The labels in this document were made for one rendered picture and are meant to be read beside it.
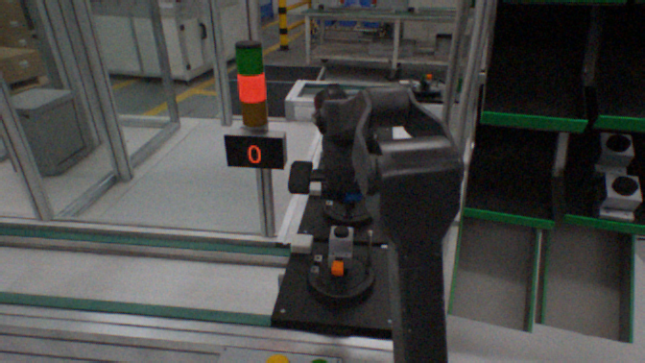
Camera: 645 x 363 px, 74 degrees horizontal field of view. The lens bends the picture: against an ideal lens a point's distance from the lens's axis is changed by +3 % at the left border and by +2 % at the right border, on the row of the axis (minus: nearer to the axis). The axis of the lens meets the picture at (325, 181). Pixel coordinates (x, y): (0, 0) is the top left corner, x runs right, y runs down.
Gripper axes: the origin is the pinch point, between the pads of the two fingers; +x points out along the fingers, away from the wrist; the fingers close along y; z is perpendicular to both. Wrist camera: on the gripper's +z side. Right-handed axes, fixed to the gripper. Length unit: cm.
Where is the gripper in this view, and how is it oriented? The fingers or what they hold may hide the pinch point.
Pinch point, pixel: (343, 193)
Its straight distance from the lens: 78.7
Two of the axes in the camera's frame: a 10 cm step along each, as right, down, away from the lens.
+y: -9.9, -0.6, 1.1
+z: 1.1, -8.6, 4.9
